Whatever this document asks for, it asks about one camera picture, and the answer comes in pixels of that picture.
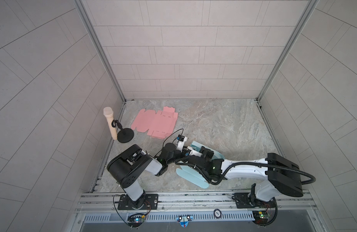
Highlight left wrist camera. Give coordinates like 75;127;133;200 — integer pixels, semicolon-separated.
176;134;187;151

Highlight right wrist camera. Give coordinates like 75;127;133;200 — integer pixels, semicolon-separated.
187;147;202;157

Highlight green circuit board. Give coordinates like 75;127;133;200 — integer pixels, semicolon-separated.
128;213;146;225
252;211;270;224

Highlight beige wooden microphone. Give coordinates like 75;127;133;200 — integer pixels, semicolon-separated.
103;107;118;140

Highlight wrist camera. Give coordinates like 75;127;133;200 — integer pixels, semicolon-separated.
176;134;187;151
187;147;202;157

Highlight right green circuit board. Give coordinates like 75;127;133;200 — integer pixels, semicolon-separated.
252;211;270;224

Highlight blue sticker with eyes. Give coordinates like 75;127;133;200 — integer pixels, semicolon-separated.
176;215;193;228

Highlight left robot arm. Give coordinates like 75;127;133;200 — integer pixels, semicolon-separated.
107;143;190;209

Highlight left green circuit board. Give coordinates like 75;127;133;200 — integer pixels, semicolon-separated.
128;213;146;225

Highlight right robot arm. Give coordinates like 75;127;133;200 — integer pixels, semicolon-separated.
184;153;303;206

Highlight black round microphone stand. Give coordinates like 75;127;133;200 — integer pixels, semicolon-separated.
111;119;135;143

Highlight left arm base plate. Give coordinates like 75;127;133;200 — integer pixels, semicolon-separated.
118;193;159;210

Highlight pink flat paper box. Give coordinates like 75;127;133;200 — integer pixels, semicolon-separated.
131;106;178;139

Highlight aluminium mounting rail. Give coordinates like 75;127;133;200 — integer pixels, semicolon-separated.
75;190;317;213

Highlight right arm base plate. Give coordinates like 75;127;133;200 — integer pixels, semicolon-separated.
232;193;276;209

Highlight round black white badge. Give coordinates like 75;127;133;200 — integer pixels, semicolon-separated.
213;209;222;219

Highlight light blue paper box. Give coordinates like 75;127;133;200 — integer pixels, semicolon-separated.
176;141;225;189

